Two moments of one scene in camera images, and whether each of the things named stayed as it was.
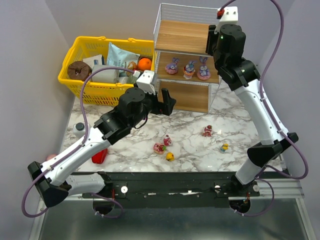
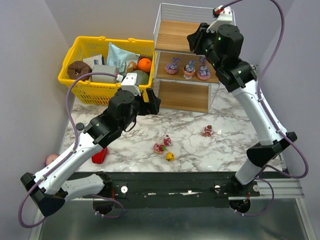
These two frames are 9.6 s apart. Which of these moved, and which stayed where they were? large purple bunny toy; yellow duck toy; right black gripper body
Moved: right black gripper body
Stayed: yellow duck toy; large purple bunny toy
